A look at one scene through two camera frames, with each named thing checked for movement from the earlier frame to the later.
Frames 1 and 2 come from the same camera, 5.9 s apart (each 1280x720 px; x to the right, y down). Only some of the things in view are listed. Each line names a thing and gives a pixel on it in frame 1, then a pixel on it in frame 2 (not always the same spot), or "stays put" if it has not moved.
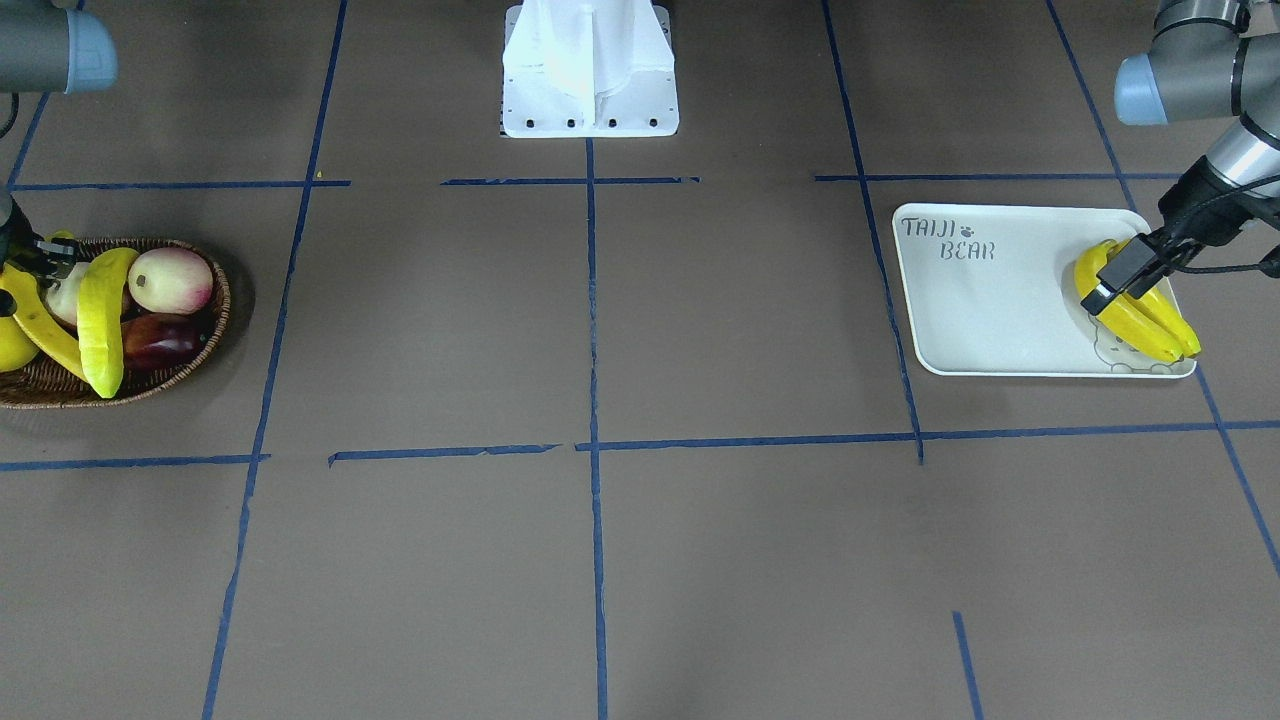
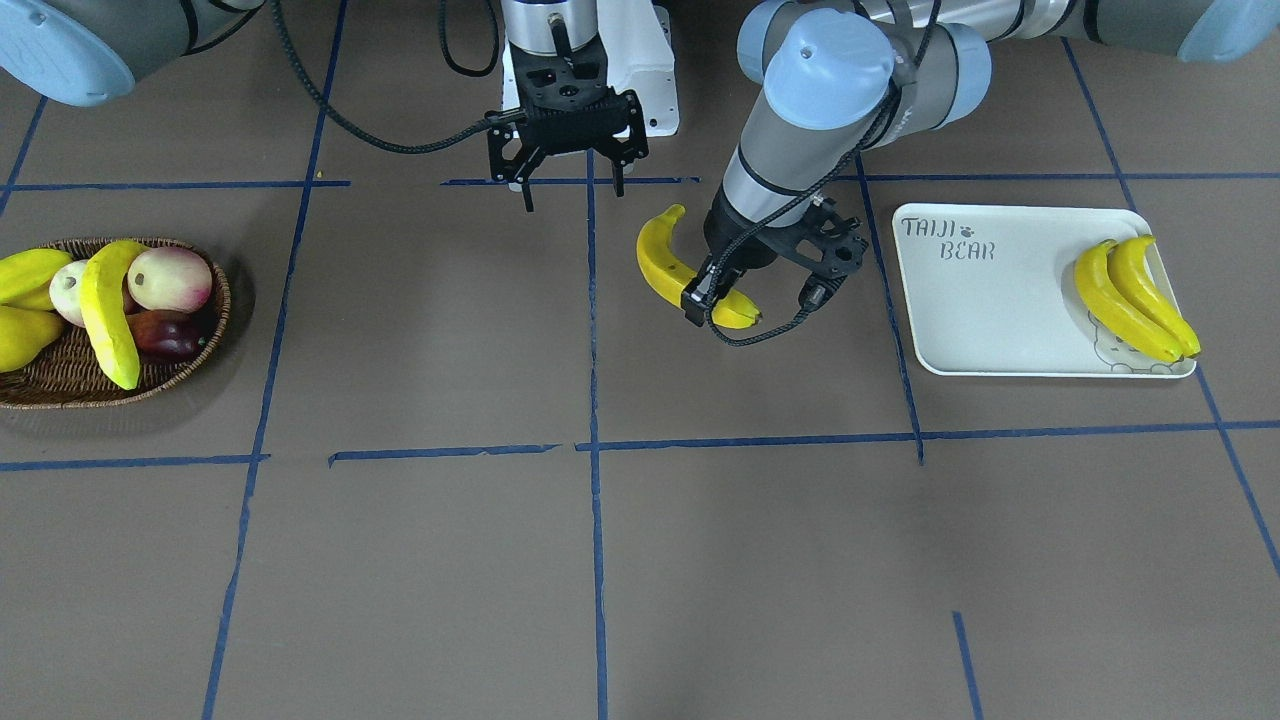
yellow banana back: (17, 348) to (25, 277)
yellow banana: (33, 310) to (672, 276)
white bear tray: (991, 291) stays put
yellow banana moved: (1121, 316) stays put
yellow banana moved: (1165, 308) stays put
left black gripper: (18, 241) to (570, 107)
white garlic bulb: (64, 297) stays put
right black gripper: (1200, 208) to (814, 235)
